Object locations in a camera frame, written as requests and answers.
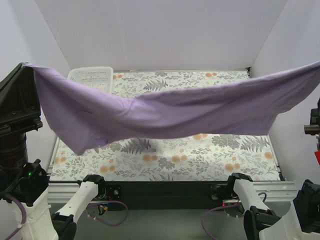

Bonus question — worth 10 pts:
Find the purple t shirt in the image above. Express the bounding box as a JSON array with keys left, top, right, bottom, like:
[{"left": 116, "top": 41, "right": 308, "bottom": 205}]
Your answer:
[{"left": 32, "top": 62, "right": 320, "bottom": 155}]

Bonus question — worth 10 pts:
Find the white plastic basket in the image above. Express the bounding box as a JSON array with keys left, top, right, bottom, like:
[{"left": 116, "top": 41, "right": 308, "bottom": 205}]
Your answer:
[{"left": 67, "top": 66, "right": 114, "bottom": 93}]

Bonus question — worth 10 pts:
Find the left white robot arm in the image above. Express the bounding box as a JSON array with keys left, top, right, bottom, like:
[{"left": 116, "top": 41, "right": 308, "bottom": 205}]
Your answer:
[{"left": 0, "top": 63, "right": 107, "bottom": 240}]

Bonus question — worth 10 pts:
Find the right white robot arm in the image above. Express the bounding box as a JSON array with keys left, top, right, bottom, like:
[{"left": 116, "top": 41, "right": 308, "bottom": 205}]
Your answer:
[{"left": 226, "top": 173, "right": 320, "bottom": 240}]

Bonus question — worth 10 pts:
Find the floral table cloth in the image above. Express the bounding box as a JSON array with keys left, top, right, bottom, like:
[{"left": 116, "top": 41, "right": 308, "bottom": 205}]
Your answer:
[{"left": 50, "top": 70, "right": 280, "bottom": 181}]

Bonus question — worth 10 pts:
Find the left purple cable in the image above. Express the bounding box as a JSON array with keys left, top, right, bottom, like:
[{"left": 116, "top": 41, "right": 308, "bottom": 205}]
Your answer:
[{"left": 0, "top": 193, "right": 130, "bottom": 240}]

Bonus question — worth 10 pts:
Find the aluminium frame rail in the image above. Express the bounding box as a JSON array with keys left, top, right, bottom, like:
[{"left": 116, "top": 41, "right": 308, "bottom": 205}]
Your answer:
[{"left": 48, "top": 181, "right": 298, "bottom": 204}]

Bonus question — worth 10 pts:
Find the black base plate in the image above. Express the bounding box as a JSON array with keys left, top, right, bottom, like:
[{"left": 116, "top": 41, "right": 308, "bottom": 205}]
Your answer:
[{"left": 93, "top": 181, "right": 238, "bottom": 210}]

